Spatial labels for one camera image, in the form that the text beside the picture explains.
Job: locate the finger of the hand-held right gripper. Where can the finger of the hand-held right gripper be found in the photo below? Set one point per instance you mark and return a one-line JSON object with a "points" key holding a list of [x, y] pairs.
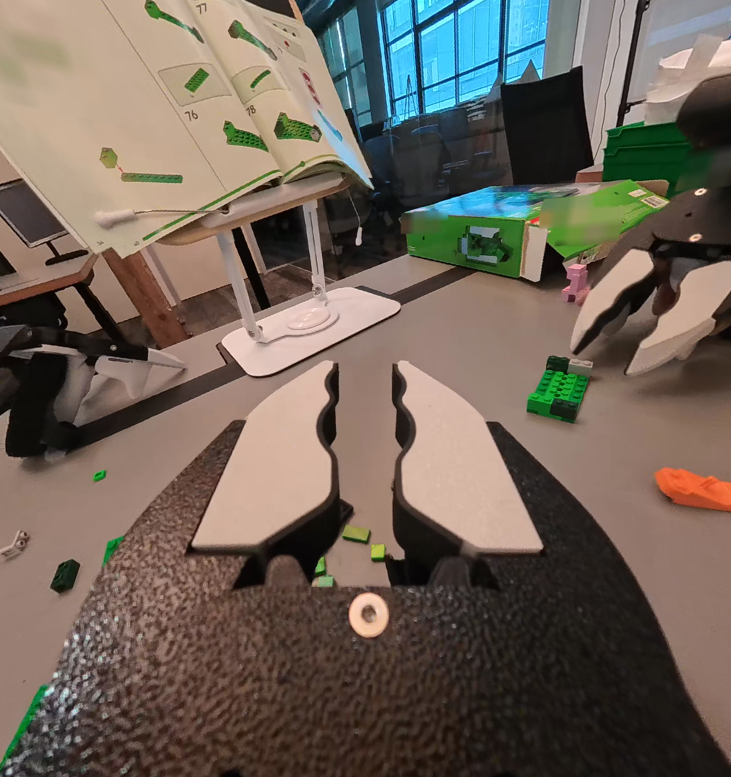
{"points": [[608, 297], [687, 322]]}

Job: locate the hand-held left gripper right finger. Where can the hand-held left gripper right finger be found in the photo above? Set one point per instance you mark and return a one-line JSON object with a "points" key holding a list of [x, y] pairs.
{"points": [[462, 473]]}

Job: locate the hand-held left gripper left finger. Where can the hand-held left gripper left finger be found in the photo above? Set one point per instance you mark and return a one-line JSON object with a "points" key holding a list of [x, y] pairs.
{"points": [[274, 461]]}

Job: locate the green lego assembly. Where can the green lego assembly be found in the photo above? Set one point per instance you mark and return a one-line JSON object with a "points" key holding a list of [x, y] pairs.
{"points": [[557, 388]]}

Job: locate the lego instruction booklet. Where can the lego instruction booklet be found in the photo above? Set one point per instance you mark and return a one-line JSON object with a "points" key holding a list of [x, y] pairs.
{"points": [[128, 109]]}

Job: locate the pink lego pig figure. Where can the pink lego pig figure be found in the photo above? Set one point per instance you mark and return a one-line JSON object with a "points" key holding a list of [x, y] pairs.
{"points": [[577, 282]]}

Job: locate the pile of lego pieces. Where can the pile of lego pieces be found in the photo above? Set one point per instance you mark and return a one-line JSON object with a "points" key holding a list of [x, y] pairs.
{"points": [[356, 533]]}

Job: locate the green lego box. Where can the green lego box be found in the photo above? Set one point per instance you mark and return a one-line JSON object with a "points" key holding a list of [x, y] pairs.
{"points": [[438, 249]]}

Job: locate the dark green lego brick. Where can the dark green lego brick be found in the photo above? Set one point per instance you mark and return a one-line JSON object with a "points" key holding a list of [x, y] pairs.
{"points": [[65, 576]]}

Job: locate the stack of green crates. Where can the stack of green crates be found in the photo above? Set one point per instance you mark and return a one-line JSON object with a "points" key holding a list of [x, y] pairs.
{"points": [[638, 158]]}

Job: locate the white paper bags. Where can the white paper bags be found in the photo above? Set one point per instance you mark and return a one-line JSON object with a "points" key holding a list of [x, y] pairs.
{"points": [[675, 79]]}

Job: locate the white book stand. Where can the white book stand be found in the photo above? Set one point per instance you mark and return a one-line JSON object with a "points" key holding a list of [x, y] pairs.
{"points": [[341, 315]]}

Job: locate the orange brick separator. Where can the orange brick separator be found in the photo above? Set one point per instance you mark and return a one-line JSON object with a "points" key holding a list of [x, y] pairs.
{"points": [[705, 491]]}

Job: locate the black light stand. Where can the black light stand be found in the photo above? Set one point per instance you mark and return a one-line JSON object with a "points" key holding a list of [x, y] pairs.
{"points": [[634, 48]]}

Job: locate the black and white device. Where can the black and white device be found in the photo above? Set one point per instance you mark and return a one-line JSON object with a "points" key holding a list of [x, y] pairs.
{"points": [[37, 388]]}

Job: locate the large grid window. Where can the large grid window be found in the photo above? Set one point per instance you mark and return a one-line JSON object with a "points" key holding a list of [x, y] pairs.
{"points": [[450, 54]]}

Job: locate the wood-edged desk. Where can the wood-edged desk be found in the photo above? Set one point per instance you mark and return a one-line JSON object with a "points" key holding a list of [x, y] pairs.
{"points": [[13, 285]]}

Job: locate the grey sign holder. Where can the grey sign holder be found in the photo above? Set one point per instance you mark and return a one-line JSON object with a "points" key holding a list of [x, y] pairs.
{"points": [[22, 212]]}

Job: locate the wooden post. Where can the wooden post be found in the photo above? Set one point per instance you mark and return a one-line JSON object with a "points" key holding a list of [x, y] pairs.
{"points": [[144, 297]]}

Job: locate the white lego bracket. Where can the white lego bracket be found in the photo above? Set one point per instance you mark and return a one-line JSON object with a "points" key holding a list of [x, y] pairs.
{"points": [[18, 539]]}

